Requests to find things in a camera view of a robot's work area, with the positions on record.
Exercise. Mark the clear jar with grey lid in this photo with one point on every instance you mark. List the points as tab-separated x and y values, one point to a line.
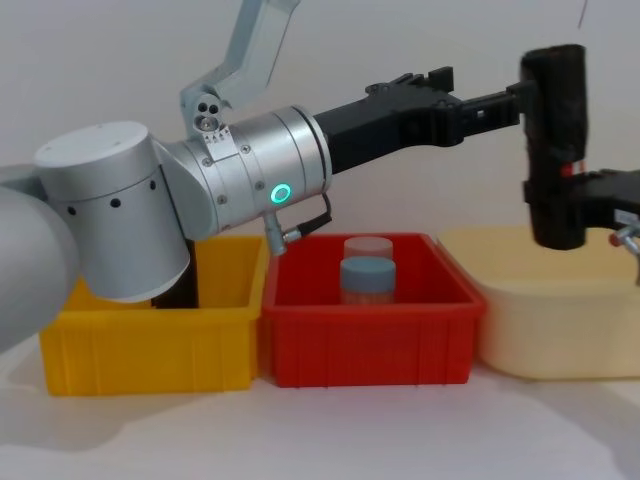
367	275

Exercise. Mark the black cylindrical tool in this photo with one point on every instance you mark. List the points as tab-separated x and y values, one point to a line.
555	125

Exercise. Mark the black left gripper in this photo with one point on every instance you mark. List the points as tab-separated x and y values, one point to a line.
380	125

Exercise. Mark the cream plastic basin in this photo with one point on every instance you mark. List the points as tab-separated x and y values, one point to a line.
550	325

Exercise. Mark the yellow plastic bin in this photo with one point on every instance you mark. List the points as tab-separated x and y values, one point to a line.
150	350

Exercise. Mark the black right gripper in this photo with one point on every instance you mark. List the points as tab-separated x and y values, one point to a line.
620	195

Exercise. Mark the red plastic bin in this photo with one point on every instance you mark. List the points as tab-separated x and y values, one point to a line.
370	345

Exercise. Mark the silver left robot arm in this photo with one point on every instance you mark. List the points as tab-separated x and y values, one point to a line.
115	200

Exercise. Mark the white tablecloth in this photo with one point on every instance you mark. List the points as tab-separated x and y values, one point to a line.
320	440

